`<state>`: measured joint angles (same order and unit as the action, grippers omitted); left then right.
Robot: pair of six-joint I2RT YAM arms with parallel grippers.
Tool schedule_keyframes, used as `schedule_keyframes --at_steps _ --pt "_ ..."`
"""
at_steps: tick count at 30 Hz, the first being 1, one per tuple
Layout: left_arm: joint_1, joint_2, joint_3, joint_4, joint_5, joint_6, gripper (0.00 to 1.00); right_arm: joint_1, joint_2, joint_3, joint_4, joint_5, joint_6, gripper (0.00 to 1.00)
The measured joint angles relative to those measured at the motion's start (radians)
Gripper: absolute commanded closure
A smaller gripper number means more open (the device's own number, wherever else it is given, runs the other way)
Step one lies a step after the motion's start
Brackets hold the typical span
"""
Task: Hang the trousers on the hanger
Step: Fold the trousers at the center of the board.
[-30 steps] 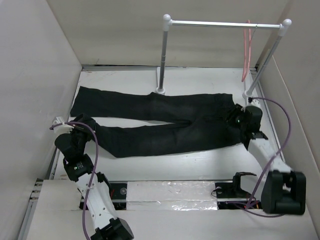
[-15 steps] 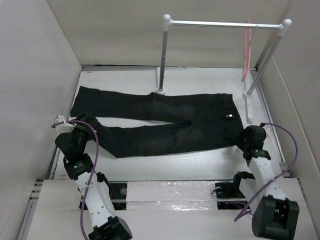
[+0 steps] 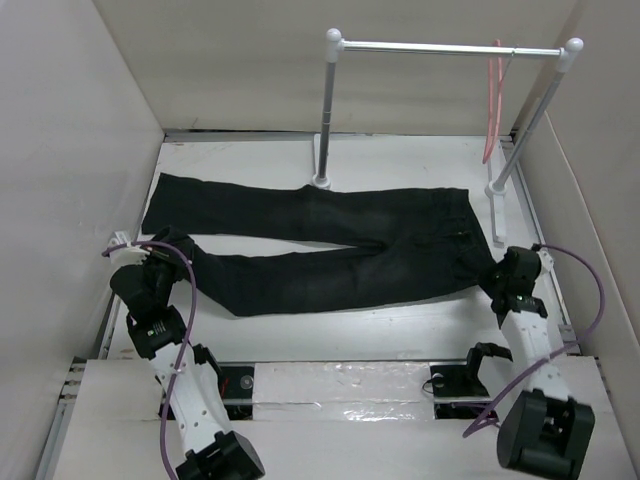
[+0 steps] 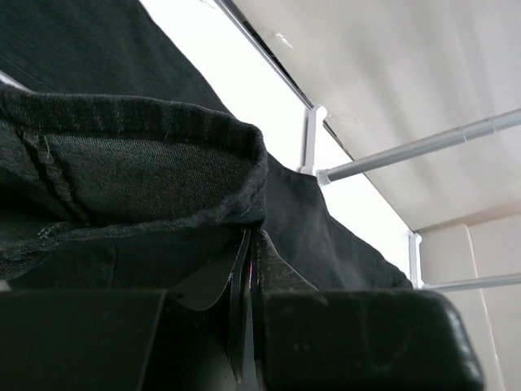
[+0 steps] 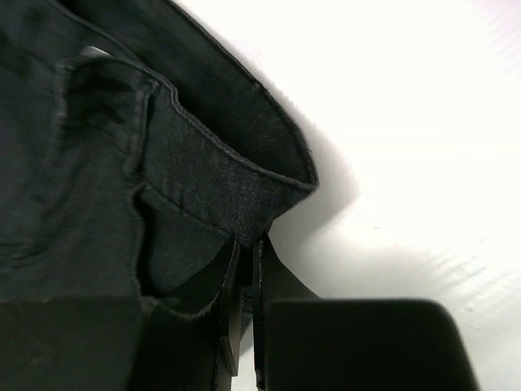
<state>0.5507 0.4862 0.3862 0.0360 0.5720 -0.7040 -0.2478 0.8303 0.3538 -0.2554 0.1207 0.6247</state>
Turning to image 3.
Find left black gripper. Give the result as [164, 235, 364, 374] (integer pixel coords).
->
[134, 239, 193, 305]

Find black trousers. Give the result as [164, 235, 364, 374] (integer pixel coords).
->
[141, 174, 494, 317]

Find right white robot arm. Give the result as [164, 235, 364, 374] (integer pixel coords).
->
[462, 244, 595, 479]

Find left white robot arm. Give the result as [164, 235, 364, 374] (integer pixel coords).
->
[103, 241, 265, 479]

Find pink clothes hanger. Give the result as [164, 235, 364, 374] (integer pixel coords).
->
[482, 53, 514, 164]

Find silver foil covered panel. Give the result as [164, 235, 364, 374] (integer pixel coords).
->
[252, 361, 434, 422]

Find white and silver clothes rack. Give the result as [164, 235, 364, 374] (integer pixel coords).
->
[311, 28, 584, 245]

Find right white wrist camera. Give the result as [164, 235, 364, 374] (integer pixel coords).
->
[531, 244, 554, 276]

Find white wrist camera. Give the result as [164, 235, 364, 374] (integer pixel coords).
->
[102, 230, 151, 269]
[531, 244, 554, 276]

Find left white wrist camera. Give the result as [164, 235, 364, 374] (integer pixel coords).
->
[102, 230, 151, 269]

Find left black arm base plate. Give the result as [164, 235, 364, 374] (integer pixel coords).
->
[218, 364, 255, 420]

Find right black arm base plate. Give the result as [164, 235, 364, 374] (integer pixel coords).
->
[423, 364, 491, 420]

